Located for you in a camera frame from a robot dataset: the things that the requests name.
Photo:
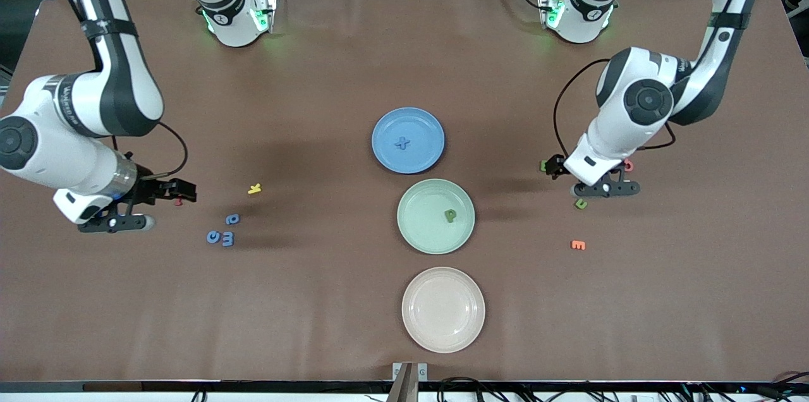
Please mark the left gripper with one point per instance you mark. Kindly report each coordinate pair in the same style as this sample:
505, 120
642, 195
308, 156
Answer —
556, 165

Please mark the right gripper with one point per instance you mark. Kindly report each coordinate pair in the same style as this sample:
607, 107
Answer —
148, 190

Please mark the green letter U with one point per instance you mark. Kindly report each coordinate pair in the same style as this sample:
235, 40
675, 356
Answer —
580, 203

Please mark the blue letter G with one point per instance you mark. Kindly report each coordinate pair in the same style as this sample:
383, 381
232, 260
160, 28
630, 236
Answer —
213, 237

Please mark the blue letter Q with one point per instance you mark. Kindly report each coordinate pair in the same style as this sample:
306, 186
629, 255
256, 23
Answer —
232, 219

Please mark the blue letter E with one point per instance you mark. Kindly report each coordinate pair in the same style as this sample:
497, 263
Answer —
227, 238

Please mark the green letter P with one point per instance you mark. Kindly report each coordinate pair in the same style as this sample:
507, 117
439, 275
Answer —
450, 216

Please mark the blue letter X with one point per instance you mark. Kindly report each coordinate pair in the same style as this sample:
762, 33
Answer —
402, 143

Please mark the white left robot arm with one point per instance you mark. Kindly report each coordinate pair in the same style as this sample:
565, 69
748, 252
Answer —
619, 130

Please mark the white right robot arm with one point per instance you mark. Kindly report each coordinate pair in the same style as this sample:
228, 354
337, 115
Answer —
63, 149

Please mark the orange letter E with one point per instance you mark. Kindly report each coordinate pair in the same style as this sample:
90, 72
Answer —
577, 244

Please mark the yellow letter K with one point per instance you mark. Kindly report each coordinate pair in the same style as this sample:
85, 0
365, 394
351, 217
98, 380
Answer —
254, 188

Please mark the blue plate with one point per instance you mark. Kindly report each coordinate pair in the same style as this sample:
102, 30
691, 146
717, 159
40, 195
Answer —
420, 155

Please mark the green plate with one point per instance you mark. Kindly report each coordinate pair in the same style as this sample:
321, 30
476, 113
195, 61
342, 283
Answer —
423, 216

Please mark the brown table cover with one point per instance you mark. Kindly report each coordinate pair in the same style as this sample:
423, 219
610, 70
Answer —
316, 301

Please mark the beige plate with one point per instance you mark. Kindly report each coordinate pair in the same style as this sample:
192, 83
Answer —
443, 310

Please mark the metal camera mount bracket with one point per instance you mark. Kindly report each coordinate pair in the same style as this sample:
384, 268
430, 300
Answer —
404, 383

